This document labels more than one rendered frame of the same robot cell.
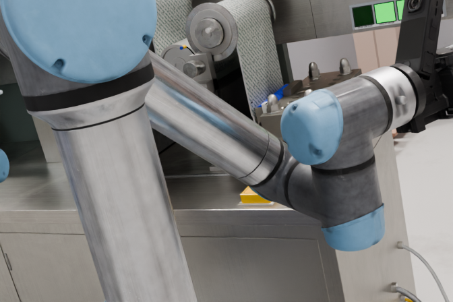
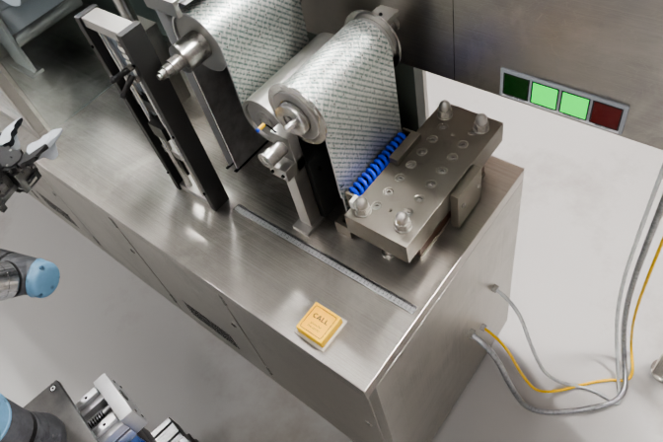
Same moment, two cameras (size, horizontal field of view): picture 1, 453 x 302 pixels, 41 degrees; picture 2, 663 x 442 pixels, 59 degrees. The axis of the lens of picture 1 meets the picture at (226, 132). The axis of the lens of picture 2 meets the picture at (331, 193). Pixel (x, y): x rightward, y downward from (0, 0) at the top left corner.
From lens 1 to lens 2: 1.00 m
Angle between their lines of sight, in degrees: 38
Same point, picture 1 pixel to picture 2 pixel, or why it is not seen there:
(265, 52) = (375, 110)
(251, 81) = (344, 164)
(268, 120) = (352, 222)
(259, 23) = (371, 82)
